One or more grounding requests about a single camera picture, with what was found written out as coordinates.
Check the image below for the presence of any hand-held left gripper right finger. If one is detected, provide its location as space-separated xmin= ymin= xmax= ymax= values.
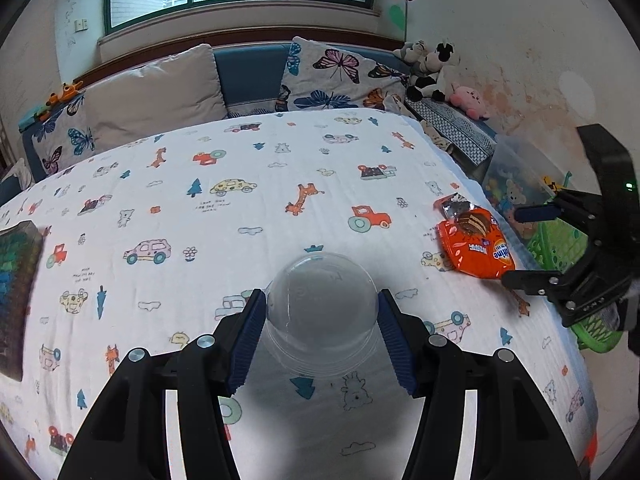
xmin=377 ymin=288 xmax=583 ymax=480

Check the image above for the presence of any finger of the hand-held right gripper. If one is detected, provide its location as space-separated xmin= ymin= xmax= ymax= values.
xmin=515 ymin=191 xmax=603 ymax=241
xmin=501 ymin=247 xmax=608 ymax=306

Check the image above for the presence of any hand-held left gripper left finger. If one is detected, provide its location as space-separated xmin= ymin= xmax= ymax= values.
xmin=57 ymin=288 xmax=267 ymax=480

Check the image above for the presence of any orange snack wrapper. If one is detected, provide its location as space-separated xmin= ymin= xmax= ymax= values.
xmin=432 ymin=192 xmax=517 ymax=281

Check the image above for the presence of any clear round plastic lid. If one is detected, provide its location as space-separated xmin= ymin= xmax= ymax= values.
xmin=264 ymin=252 xmax=379 ymax=377

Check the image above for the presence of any green plastic basket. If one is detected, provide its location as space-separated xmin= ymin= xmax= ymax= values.
xmin=525 ymin=217 xmax=631 ymax=356

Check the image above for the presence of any clear storage box with toys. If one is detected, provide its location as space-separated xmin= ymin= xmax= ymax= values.
xmin=482 ymin=135 xmax=571 ymax=241

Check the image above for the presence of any grey patterned cloth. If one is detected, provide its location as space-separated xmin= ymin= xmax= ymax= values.
xmin=405 ymin=97 xmax=498 ymax=166

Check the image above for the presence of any pink plush toy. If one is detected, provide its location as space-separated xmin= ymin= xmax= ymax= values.
xmin=447 ymin=84 xmax=493 ymax=121

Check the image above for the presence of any car print bed sheet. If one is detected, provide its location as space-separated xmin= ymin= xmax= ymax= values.
xmin=0 ymin=108 xmax=598 ymax=480

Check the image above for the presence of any black white cow plush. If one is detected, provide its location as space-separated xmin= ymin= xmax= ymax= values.
xmin=405 ymin=39 xmax=461 ymax=103

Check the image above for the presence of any grey plush toy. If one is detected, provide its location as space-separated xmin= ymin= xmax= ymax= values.
xmin=392 ymin=41 xmax=428 ymax=63

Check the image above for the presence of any large butterfly print pillow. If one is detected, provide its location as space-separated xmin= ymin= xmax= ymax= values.
xmin=275 ymin=36 xmax=418 ymax=113

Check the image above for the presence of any beige cushion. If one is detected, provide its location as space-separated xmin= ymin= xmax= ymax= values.
xmin=82 ymin=43 xmax=228 ymax=153

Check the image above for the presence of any small butterfly print pillow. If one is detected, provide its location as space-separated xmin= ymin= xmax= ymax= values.
xmin=31 ymin=92 xmax=96 ymax=176

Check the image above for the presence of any orange toy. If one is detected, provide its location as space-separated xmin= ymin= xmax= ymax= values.
xmin=42 ymin=80 xmax=85 ymax=111

